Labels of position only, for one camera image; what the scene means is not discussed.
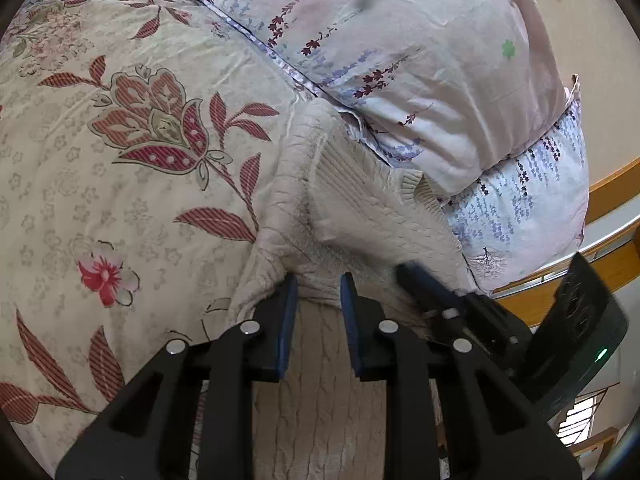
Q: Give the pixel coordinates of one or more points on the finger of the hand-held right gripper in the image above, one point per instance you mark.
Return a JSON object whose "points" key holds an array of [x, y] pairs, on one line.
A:
{"points": [[425, 282]]}

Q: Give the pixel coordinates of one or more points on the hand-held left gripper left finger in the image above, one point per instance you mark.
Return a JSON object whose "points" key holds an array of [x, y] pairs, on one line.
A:
{"points": [[287, 317]]}

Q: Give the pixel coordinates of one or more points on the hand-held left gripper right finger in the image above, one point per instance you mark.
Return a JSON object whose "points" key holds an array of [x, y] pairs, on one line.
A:
{"points": [[350, 317]]}

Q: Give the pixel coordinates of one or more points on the wooden stair railing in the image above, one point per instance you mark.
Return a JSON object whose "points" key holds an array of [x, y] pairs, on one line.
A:
{"points": [[585, 425]]}

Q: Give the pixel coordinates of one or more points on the lavender floral pillow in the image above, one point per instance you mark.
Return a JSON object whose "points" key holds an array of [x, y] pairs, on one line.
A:
{"points": [[525, 210]]}

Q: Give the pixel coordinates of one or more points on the floral cream bed quilt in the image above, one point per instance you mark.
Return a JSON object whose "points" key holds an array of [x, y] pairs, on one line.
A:
{"points": [[125, 175]]}

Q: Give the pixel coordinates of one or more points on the pink floral pillow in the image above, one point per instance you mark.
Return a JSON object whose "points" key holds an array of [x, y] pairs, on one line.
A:
{"points": [[380, 60]]}

